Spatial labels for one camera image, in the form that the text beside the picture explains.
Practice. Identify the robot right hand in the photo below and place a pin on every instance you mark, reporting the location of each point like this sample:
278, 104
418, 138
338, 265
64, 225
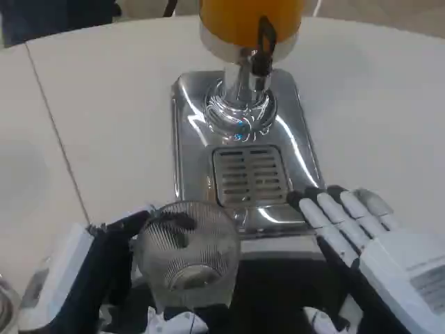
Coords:
382, 264

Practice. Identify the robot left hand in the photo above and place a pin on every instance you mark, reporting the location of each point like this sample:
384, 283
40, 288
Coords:
87, 275

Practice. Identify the clear ribbed glass cup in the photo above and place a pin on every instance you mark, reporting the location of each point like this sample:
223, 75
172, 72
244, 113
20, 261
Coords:
194, 250

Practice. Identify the slotted steel drip grid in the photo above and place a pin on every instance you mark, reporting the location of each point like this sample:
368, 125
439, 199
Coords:
250, 177

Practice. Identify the polished steel dispenser base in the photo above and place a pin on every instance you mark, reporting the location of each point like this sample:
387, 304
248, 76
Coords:
189, 139

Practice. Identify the black dispenser tap lever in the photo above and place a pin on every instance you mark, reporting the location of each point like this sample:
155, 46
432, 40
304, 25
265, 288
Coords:
265, 45

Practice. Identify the dark bulky background object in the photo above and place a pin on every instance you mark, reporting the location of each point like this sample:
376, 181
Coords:
52, 17

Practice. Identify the orange juice drink dispenser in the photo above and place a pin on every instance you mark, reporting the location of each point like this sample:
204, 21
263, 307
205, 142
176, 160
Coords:
240, 24

